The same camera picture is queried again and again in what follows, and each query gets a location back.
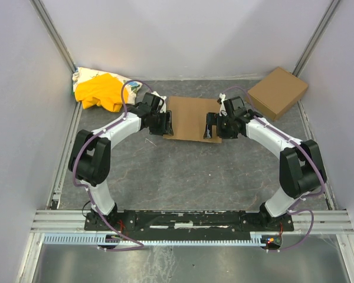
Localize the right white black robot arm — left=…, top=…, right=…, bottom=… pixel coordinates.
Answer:
left=204, top=94, right=327, bottom=227

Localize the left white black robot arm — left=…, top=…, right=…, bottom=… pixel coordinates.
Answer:
left=68, top=91, right=173, bottom=216

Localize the closed brown cardboard box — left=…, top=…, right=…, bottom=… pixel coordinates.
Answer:
left=248, top=67, right=309, bottom=121

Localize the yellow cloth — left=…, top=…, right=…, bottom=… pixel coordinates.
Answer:
left=74, top=74, right=125, bottom=113

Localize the white patterned cloth bag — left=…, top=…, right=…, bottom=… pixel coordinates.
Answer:
left=72, top=67, right=142, bottom=105

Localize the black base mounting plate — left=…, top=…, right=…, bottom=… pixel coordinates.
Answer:
left=84, top=209, right=294, bottom=240

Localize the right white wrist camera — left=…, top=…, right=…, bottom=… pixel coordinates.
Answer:
left=218, top=93, right=227, bottom=117

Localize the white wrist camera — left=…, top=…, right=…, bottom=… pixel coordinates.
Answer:
left=151, top=91, right=167, bottom=113
left=218, top=93, right=227, bottom=117

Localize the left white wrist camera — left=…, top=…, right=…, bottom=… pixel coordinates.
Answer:
left=151, top=91, right=167, bottom=113

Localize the light blue cable duct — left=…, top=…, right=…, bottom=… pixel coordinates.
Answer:
left=42, top=231, right=287, bottom=247

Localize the right aluminium corner post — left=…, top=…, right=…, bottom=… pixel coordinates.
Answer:
left=292, top=0, right=342, bottom=77

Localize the aluminium corner post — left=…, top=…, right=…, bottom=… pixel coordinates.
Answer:
left=30, top=0, right=77, bottom=73
left=292, top=0, right=342, bottom=77

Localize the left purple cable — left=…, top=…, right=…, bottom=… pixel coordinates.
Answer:
left=72, top=80, right=156, bottom=253

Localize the aluminium frame rail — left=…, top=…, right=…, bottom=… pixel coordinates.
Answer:
left=31, top=210, right=354, bottom=235

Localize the left aluminium corner post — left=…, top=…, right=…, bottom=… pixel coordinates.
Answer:
left=30, top=0, right=77, bottom=73

